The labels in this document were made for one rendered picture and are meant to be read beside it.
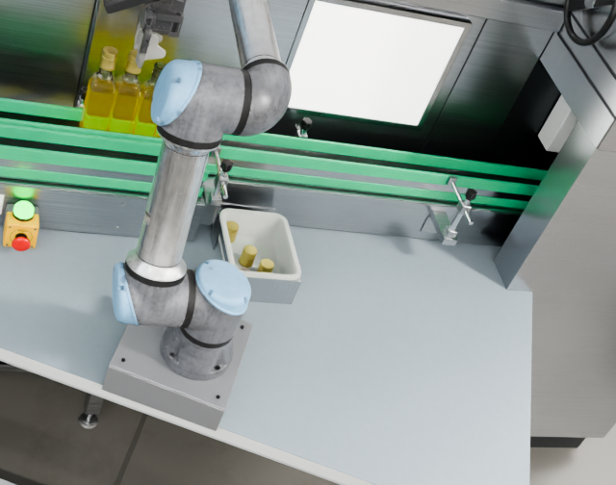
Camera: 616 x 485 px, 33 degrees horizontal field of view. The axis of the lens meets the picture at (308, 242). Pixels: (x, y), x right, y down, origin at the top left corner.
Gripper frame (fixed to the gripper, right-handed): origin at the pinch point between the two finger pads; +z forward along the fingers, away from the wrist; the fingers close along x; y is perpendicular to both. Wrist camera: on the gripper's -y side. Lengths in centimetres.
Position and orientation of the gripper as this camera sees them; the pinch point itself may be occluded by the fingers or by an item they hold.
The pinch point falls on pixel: (136, 57)
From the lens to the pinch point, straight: 233.4
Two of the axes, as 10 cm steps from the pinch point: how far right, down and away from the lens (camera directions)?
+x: -2.1, -7.0, 6.9
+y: 9.3, 0.7, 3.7
